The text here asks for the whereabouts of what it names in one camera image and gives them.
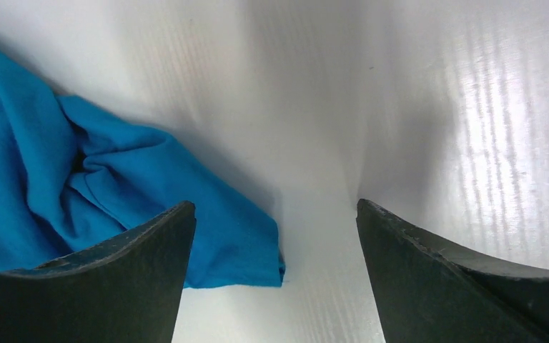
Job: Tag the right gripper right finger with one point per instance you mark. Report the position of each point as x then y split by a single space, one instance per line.
430 289

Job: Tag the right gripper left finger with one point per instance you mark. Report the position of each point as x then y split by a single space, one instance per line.
124 289

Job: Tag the blue t shirt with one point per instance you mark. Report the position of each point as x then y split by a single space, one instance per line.
73 175

